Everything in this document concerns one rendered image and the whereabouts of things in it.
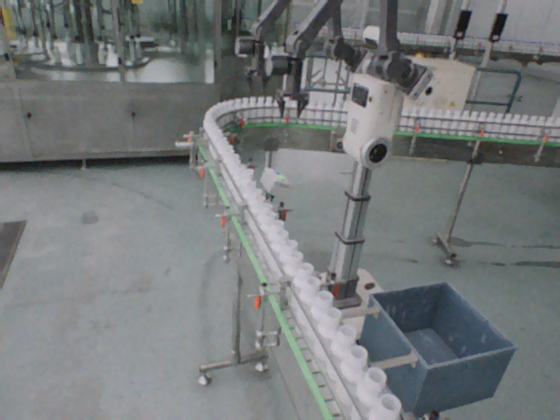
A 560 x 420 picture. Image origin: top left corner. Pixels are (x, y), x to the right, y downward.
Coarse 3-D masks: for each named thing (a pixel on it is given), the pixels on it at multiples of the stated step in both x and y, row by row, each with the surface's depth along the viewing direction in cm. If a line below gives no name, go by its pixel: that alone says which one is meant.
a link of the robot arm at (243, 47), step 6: (258, 30) 174; (264, 30) 174; (258, 36) 174; (264, 36) 175; (240, 42) 175; (246, 42) 176; (240, 48) 175; (246, 48) 176; (240, 54) 177; (246, 54) 178
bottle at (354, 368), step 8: (352, 352) 86; (360, 352) 86; (344, 360) 88; (352, 360) 84; (360, 360) 83; (344, 368) 86; (352, 368) 84; (360, 368) 84; (368, 368) 87; (344, 376) 85; (352, 376) 84; (360, 376) 84; (352, 384) 85; (336, 392) 90; (344, 392) 87; (352, 392) 86; (344, 400) 87; (336, 408) 90; (344, 408) 88
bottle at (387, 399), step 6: (384, 396) 76; (390, 396) 76; (384, 402) 77; (390, 402) 77; (396, 402) 76; (372, 408) 78; (378, 408) 75; (384, 408) 74; (390, 408) 78; (396, 408) 76; (372, 414) 77; (378, 414) 75; (384, 414) 74; (390, 414) 73; (396, 414) 74
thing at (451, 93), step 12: (420, 60) 512; (432, 60) 521; (444, 60) 531; (444, 72) 489; (456, 72) 489; (468, 72) 490; (444, 84) 496; (456, 84) 496; (468, 84) 496; (432, 96) 502; (444, 96) 503; (456, 96) 503; (420, 108) 509; (432, 108) 509; (444, 108) 509; (456, 108) 510
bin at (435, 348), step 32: (416, 288) 142; (448, 288) 144; (384, 320) 129; (416, 320) 150; (448, 320) 146; (480, 320) 132; (384, 352) 130; (416, 352) 115; (448, 352) 145; (480, 352) 133; (512, 352) 121; (416, 384) 116; (448, 384) 118; (480, 384) 124; (416, 416) 121
